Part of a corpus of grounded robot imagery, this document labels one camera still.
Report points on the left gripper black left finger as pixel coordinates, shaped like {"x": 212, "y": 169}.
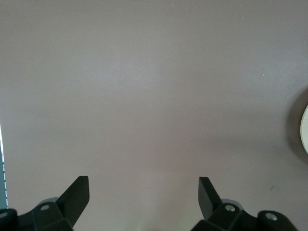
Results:
{"x": 74, "y": 199}

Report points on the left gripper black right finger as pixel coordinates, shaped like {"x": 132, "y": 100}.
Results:
{"x": 208, "y": 199}

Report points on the round light wooden plate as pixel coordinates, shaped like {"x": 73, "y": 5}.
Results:
{"x": 305, "y": 130}

